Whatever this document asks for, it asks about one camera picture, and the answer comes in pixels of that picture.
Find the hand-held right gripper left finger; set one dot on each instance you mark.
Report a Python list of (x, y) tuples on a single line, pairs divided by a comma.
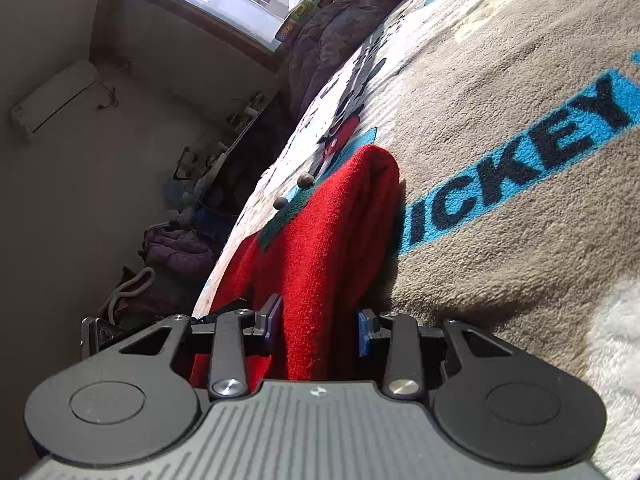
[(274, 325)]

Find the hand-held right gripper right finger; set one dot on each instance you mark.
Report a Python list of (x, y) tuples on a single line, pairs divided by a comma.
[(365, 332)]

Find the red and green knit sweater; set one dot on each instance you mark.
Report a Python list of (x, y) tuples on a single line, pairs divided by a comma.
[(330, 260)]

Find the purple padded jacket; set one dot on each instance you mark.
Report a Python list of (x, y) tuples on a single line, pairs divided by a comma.
[(175, 250)]

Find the cartoon printed beige blanket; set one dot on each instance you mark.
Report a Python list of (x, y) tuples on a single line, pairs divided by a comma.
[(500, 240)]

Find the cluttered side desk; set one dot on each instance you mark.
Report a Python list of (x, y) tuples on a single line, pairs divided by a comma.
[(235, 135)]

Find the purple quilted duvet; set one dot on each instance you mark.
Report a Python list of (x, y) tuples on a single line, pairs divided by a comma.
[(340, 35)]

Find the colourful foam letter mat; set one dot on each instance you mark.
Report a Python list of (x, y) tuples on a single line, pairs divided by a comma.
[(305, 7)]

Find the white wall air conditioner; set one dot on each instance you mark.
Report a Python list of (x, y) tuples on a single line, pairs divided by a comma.
[(55, 100)]

